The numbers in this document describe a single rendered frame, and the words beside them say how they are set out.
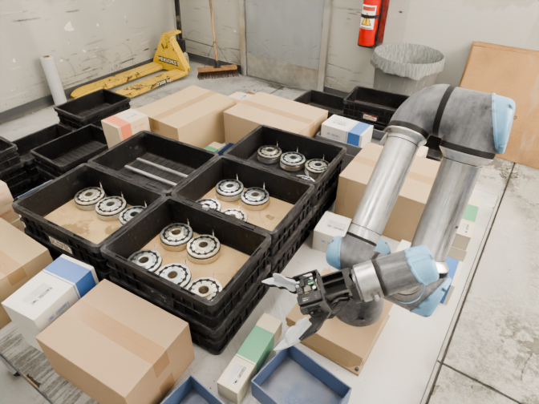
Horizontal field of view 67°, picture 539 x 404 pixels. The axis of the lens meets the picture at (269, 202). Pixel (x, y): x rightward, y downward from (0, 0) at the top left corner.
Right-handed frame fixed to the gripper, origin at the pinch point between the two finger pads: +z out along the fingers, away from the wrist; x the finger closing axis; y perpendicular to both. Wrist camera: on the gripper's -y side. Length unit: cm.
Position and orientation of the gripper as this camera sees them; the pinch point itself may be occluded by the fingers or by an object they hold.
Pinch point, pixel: (267, 316)
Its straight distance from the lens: 89.8
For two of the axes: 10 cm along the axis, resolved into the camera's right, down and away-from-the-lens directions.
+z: -9.3, 3.3, 1.8
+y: -3.4, -5.1, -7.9
